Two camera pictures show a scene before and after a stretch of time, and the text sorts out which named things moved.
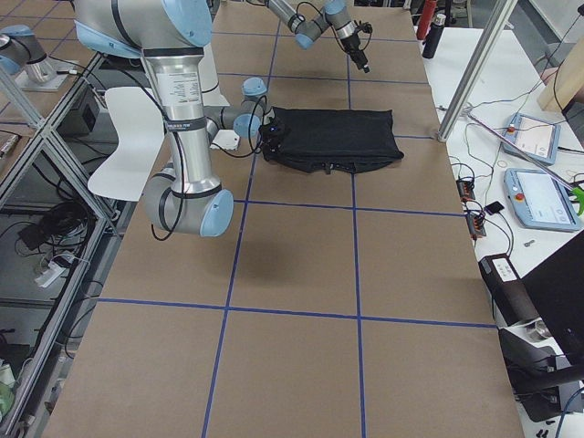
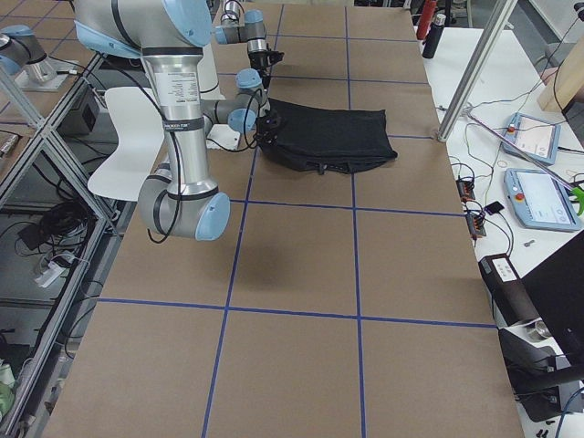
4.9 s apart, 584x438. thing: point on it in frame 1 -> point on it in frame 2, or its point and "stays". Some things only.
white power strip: [48, 275] stays
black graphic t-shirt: [328, 140] stays
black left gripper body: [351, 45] -> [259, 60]
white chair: [140, 134] stays
